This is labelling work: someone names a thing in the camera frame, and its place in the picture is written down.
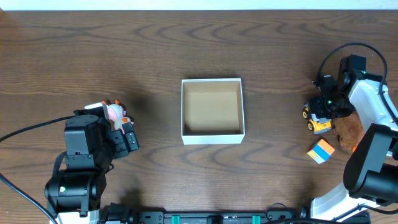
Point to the white pink duck toy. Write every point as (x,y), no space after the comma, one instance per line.
(117,114)

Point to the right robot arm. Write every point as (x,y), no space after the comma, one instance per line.
(368,181)

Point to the white cardboard box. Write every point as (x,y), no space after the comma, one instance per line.
(212,111)

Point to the brown plush toy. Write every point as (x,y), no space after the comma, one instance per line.
(349,131)

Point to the colourful puzzle cube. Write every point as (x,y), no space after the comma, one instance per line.
(321,151)

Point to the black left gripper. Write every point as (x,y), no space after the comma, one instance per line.
(125,140)

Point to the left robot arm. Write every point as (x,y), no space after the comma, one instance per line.
(91,146)

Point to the yellow grey toy truck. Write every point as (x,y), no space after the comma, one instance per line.
(314,124)

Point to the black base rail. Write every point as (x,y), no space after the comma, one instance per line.
(122,214)

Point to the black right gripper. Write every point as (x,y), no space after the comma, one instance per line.
(316,106)

